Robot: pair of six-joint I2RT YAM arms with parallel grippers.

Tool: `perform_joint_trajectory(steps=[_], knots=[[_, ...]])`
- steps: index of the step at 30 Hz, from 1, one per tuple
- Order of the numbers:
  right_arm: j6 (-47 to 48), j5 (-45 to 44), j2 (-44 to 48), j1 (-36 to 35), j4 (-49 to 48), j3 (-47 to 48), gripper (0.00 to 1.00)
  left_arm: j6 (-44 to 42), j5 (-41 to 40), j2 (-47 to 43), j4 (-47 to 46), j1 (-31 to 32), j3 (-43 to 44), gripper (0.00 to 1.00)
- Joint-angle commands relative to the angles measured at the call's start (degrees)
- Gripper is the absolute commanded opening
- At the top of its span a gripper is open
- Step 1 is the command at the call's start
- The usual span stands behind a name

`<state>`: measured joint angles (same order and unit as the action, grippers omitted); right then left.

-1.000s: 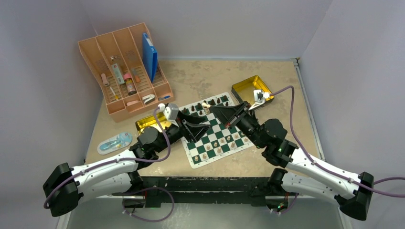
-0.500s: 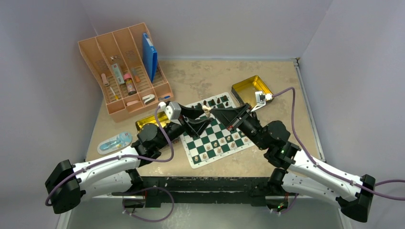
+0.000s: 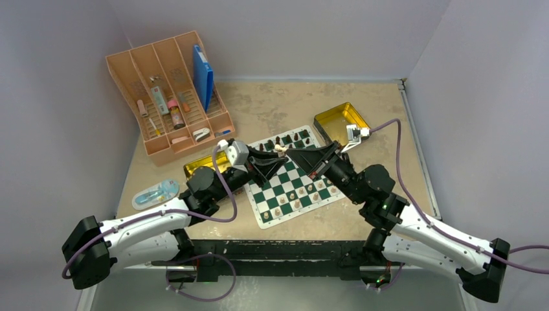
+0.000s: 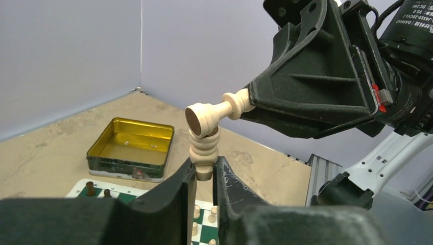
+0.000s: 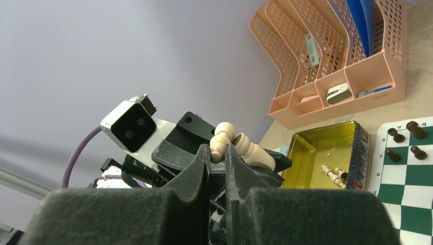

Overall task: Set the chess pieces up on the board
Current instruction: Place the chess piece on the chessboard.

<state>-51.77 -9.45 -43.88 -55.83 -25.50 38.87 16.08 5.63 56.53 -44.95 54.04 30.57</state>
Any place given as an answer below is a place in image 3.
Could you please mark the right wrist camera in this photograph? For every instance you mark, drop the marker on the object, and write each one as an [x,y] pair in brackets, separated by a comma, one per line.
[355,136]

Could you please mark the green white chess board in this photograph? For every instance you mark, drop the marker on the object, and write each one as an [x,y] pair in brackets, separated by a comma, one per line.
[288,179]

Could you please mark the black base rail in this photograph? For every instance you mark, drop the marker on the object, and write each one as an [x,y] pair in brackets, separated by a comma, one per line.
[349,260]

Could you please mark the blue round card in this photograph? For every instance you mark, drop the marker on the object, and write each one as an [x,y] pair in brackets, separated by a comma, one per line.
[156,194]

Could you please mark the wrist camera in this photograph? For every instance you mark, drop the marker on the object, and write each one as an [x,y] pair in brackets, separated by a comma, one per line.
[237,153]
[355,136]

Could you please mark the empty gold tin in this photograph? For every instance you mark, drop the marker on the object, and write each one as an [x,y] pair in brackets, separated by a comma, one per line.
[332,124]

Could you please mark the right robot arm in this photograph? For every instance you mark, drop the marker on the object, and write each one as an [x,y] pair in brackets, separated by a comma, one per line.
[482,275]

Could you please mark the gold tin with pieces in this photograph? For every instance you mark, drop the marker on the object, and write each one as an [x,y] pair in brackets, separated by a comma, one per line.
[206,163]

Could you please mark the grey green box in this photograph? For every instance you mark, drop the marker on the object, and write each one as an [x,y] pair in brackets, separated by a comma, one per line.
[160,100]

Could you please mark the blue folder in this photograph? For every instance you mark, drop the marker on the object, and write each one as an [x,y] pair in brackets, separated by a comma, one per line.
[203,77]

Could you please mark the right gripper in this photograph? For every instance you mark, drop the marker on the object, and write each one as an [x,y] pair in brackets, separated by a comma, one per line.
[309,159]

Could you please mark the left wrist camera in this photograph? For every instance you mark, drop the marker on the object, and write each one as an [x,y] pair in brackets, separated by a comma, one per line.
[237,153]

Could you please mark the white stapler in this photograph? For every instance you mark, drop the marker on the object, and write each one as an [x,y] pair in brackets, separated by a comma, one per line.
[201,134]

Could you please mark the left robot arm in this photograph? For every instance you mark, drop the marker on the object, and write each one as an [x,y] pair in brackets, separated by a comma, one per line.
[94,248]

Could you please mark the pink eraser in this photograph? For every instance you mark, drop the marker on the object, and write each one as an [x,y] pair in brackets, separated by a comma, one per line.
[142,109]

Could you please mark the pink cap bottle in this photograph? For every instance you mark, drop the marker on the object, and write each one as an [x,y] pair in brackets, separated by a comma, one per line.
[175,114]

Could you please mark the pink desk organizer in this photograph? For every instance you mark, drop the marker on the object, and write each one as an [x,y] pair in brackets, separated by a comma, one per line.
[168,64]

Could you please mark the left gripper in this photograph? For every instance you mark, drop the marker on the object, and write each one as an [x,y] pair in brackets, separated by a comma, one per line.
[265,164]

